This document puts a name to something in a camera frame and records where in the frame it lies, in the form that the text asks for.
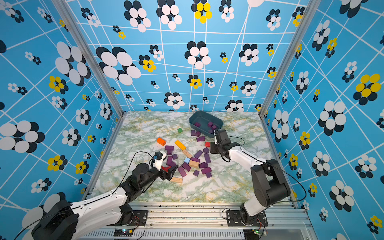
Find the purple long brick centre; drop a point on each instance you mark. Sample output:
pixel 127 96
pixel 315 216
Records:
pixel 207 158

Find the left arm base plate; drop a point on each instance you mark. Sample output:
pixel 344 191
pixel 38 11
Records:
pixel 133 219

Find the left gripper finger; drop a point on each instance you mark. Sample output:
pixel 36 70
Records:
pixel 168 175
pixel 160 156

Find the purple wedge near bin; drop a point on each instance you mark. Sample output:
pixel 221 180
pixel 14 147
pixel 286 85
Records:
pixel 201 139

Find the natural wood square brick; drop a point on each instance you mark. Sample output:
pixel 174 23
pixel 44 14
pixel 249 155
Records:
pixel 194 164

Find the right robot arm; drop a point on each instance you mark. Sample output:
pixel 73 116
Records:
pixel 269 183

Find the purple brick left cluster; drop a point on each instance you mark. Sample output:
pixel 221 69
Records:
pixel 169 148

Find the dark teal storage bin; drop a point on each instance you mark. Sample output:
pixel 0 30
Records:
pixel 199 122

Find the purple brick front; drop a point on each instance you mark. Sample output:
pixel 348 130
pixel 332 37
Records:
pixel 182 172

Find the natural wood brick front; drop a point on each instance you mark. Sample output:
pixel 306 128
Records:
pixel 177 180

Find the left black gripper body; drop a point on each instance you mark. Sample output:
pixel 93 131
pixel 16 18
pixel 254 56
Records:
pixel 153 173

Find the orange brick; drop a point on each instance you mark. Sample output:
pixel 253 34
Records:
pixel 161 141

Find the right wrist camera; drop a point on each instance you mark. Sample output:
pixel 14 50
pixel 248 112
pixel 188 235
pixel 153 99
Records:
pixel 222 137

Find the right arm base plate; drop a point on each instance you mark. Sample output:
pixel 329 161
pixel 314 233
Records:
pixel 242 219

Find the engraved natural wood brick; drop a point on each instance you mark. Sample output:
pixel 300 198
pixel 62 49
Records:
pixel 187 154

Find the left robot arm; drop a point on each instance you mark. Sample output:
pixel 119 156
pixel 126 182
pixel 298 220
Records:
pixel 70 221

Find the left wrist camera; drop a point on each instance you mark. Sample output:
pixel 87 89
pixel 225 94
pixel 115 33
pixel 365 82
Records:
pixel 157 162

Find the purple long brick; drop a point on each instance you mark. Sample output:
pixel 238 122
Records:
pixel 198 154
pixel 207 158

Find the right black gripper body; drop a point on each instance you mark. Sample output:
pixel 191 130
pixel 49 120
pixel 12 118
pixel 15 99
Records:
pixel 215 148

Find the aluminium front rail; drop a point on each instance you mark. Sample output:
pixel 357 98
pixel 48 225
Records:
pixel 191 221

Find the light blue brick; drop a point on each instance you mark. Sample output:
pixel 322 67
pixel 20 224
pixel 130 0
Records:
pixel 187 160

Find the red arch brick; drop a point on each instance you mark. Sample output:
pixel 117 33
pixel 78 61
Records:
pixel 166 169

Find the yellow long brick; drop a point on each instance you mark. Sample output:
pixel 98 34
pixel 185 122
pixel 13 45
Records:
pixel 180 145

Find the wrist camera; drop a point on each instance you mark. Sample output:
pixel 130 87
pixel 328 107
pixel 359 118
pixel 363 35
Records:
pixel 157 162
pixel 222 137

